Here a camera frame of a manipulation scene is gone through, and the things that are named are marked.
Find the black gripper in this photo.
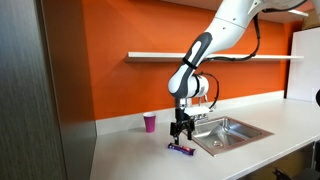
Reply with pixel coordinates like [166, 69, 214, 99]
[169, 107, 196, 146]

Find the purple protein bar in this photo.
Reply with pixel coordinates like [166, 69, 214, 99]
[167, 142, 197, 157]

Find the stainless steel sink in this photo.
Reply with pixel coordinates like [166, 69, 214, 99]
[176, 115, 275, 158]

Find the magenta plastic cup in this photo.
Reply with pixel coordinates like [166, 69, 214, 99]
[142, 111, 157, 134]

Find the dark wood cabinet panel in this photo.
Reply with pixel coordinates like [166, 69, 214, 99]
[0, 0, 98, 180]

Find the brown cardboard box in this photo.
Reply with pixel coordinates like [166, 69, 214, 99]
[301, 7, 320, 31]

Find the chrome two-handle faucet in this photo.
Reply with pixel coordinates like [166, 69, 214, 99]
[193, 94, 217, 124]

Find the white wrist camera block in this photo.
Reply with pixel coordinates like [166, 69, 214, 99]
[184, 105, 211, 118]

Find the long white wall shelf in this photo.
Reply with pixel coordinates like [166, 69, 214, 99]
[125, 51, 305, 64]

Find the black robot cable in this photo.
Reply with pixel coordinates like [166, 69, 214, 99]
[195, 0, 309, 111]

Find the high white wall shelf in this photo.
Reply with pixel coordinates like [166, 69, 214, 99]
[159, 0, 309, 24]

